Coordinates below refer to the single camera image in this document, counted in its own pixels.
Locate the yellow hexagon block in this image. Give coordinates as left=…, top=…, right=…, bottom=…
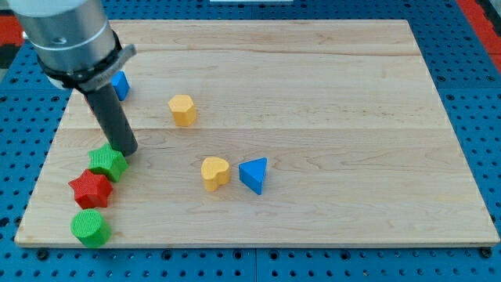
left=168, top=94, right=196, bottom=127

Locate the red star block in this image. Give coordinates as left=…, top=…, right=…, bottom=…
left=68, top=169, right=113, bottom=209

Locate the green cylinder block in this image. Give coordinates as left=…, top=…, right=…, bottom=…
left=70, top=208, right=112, bottom=248

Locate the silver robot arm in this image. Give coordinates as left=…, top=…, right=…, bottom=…
left=8, top=0, right=136, bottom=92

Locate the blue cube block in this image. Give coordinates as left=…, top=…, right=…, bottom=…
left=111, top=70, right=130, bottom=101

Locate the blue triangle block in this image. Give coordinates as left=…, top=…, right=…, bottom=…
left=239, top=157, right=268, bottom=195

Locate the yellow heart block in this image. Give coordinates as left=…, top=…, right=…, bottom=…
left=200, top=157, right=231, bottom=192

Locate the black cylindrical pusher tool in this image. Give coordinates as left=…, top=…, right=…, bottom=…
left=83, top=84, right=138, bottom=157

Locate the wooden board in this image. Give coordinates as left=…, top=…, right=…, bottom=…
left=14, top=19, right=501, bottom=249

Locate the green star block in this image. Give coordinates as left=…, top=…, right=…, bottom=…
left=88, top=143, right=128, bottom=183

